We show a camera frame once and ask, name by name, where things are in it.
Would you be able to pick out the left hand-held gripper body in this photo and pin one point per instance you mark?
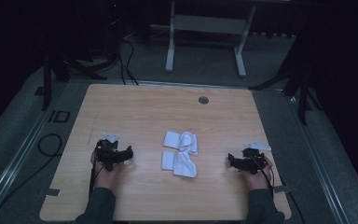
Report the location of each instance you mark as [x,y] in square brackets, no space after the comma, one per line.
[105,152]

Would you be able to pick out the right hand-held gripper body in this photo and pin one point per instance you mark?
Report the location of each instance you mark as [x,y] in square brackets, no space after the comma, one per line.
[254,158]

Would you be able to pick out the person's right hand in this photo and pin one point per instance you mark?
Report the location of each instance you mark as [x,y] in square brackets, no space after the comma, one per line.
[258,180]

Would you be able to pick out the person's left hand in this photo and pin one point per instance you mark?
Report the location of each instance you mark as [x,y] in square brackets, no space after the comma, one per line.
[104,175]

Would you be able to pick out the white sock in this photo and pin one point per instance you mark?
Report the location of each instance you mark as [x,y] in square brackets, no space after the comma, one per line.
[185,142]
[181,165]

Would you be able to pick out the black floor stand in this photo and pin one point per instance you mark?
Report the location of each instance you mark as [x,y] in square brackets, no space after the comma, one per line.
[295,84]
[59,67]

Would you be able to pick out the white metal table frame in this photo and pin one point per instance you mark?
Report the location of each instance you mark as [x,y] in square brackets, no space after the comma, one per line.
[209,25]

